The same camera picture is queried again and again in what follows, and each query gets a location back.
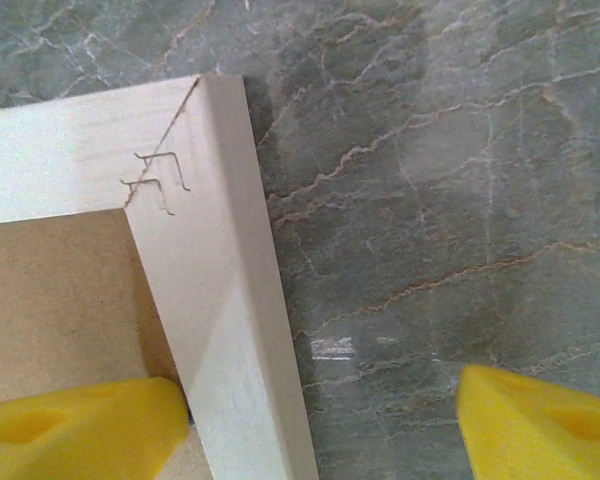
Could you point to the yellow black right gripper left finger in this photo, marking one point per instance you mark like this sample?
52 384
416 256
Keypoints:
80 440

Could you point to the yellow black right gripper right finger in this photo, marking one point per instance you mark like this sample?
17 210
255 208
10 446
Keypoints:
540 440

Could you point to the white picture frame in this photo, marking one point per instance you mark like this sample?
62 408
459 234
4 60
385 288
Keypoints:
205 275

